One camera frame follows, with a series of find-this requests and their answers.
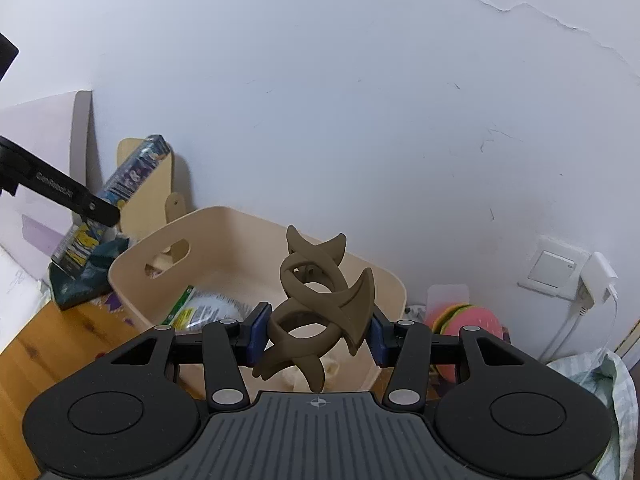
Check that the light wooden phone stand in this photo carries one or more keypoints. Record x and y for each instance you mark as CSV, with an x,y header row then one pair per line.
x,y
150,195

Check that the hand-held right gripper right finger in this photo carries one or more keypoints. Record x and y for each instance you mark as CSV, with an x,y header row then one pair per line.
x,y
377,340

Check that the white plug-in charger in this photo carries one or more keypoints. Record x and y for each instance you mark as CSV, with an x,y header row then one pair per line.
x,y
597,275

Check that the beige plastic storage bin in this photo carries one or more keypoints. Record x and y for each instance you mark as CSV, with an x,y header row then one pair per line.
x,y
220,240

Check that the lilac headboard panel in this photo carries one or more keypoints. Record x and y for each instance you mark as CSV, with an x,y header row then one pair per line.
x,y
45,130

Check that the dark green tissue pack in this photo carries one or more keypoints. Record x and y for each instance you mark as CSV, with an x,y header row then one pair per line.
x,y
85,280

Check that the colourful snack packet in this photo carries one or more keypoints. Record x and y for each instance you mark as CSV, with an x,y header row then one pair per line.
x,y
135,170

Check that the pink burger toy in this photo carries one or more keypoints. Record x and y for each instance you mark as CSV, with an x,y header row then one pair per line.
x,y
475,320

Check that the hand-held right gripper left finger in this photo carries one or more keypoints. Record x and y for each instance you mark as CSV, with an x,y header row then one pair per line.
x,y
257,335

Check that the white green-edged packet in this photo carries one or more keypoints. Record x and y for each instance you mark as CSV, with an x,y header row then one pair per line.
x,y
210,307

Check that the wooden desktop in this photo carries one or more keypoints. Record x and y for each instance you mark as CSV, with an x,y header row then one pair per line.
x,y
30,360

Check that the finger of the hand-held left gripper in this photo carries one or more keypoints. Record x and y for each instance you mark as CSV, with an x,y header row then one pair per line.
x,y
6,55
60,187

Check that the pale green striped cloth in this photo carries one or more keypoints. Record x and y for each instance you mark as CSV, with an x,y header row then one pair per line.
x,y
616,395

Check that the brown hair claw clip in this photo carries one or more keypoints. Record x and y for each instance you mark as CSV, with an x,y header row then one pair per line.
x,y
357,305

